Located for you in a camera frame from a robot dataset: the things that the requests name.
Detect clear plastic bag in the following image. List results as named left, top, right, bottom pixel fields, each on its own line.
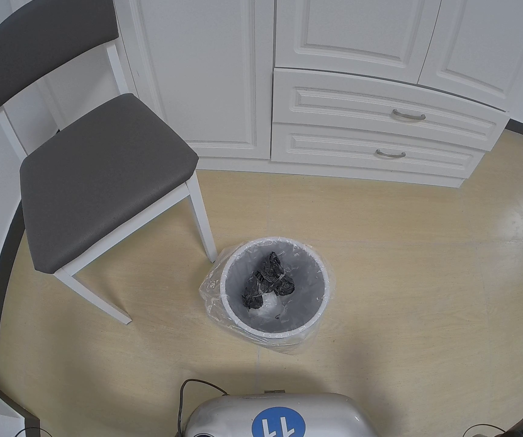
left=198, top=235, right=333, bottom=357

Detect black and white trash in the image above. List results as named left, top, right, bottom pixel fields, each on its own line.
left=241, top=252, right=295, bottom=322

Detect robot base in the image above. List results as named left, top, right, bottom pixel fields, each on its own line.
left=184, top=392, right=376, bottom=437

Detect white trash bin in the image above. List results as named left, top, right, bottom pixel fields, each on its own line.
left=220, top=236, right=333, bottom=339

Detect white chair dark grey cushions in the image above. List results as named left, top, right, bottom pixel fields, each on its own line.
left=0, top=0, right=218, bottom=326

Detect white wardrobe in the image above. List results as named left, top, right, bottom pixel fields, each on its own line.
left=5, top=0, right=523, bottom=188

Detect black cable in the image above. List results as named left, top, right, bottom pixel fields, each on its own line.
left=177, top=379, right=230, bottom=433

